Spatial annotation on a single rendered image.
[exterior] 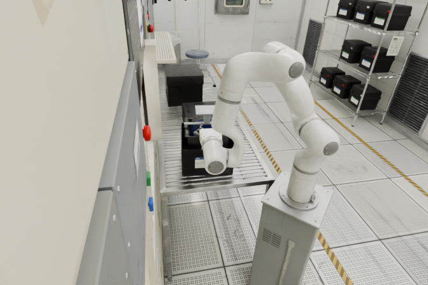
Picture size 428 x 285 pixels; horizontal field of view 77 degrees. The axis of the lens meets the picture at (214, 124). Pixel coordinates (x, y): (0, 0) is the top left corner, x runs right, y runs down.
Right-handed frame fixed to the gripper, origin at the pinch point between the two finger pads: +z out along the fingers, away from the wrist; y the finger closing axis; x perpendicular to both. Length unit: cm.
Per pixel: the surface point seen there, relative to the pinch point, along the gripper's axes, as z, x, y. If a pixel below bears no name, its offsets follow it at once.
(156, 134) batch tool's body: 17.2, -14.2, -27.3
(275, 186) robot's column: -11.5, -30.4, 33.6
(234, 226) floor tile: 27, -106, 23
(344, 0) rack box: 267, 32, 206
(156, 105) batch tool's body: 17.2, 3.4, -26.2
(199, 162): -1.6, -20.5, -5.1
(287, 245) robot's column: -31, -52, 37
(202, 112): 9.5, 2.8, -2.3
